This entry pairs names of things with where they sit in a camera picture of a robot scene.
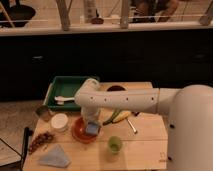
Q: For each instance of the blue sponge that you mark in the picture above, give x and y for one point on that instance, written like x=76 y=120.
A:
x=92 y=128

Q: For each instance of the red bowl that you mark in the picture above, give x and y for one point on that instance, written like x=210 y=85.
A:
x=78 y=131

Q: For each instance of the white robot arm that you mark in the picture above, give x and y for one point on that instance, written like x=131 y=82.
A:
x=190 y=111

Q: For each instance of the purple bowl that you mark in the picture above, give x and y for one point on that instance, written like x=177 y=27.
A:
x=116 y=88

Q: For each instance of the yellow corn cob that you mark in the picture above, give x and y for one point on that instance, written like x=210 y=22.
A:
x=123 y=115

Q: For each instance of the green vegetable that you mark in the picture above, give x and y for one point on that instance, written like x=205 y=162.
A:
x=112 y=117

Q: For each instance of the black scrub brush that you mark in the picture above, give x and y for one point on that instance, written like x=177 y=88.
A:
x=135 y=113

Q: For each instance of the green plastic tray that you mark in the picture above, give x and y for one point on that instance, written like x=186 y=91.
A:
x=65 y=86

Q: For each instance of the green cup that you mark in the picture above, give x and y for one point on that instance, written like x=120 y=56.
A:
x=114 y=144

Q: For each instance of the white round container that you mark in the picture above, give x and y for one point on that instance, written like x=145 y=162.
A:
x=59 y=122

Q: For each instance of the dark cabinet counter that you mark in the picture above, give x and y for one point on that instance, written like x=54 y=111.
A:
x=167 y=58

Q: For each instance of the small metal cup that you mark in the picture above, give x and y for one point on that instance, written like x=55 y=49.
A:
x=43 y=113

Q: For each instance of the red grapes bunch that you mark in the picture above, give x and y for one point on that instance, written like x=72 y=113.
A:
x=40 y=140

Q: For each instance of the light blue cloth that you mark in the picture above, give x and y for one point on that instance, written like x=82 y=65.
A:
x=55 y=157

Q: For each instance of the black table side bracket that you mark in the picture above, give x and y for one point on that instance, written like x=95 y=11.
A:
x=27 y=134

